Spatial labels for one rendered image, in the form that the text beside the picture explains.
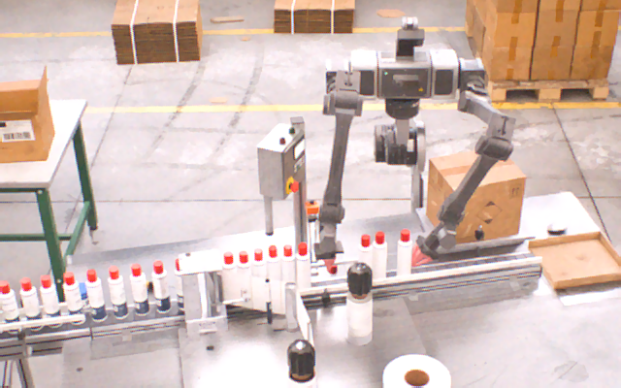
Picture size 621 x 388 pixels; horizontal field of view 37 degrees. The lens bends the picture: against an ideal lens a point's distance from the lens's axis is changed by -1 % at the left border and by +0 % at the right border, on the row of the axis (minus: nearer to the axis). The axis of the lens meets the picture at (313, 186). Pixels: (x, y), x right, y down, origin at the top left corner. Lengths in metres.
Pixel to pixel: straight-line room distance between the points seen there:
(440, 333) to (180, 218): 2.40
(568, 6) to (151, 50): 3.02
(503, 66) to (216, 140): 1.99
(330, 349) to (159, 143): 3.21
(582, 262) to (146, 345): 1.66
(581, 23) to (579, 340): 3.45
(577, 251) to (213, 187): 2.55
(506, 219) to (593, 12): 2.97
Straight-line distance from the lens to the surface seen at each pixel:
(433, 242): 3.36
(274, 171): 3.08
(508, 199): 3.64
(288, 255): 3.26
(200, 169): 5.78
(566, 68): 6.57
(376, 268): 3.37
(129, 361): 3.26
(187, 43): 7.10
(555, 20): 6.41
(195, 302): 3.15
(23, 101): 4.69
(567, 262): 3.69
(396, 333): 3.21
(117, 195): 5.63
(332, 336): 3.20
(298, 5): 7.53
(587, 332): 3.40
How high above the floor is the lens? 3.03
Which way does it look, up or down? 33 degrees down
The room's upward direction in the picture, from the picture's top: 1 degrees counter-clockwise
